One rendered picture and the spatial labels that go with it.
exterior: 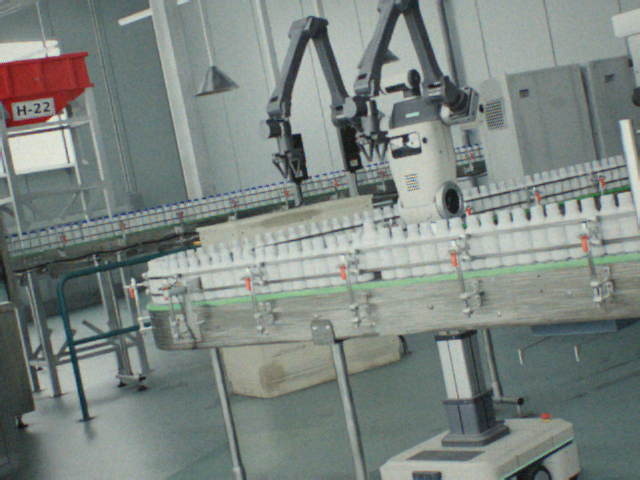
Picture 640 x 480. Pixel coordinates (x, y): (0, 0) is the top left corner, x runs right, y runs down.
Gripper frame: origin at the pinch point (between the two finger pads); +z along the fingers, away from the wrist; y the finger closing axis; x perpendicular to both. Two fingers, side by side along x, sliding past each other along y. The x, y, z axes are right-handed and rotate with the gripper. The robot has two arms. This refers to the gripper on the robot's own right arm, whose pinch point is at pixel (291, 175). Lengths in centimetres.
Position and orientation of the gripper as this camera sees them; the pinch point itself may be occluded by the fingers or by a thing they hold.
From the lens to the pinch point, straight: 444.3
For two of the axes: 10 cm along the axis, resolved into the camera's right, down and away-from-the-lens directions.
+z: 1.9, 9.8, 0.6
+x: 7.3, -1.0, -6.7
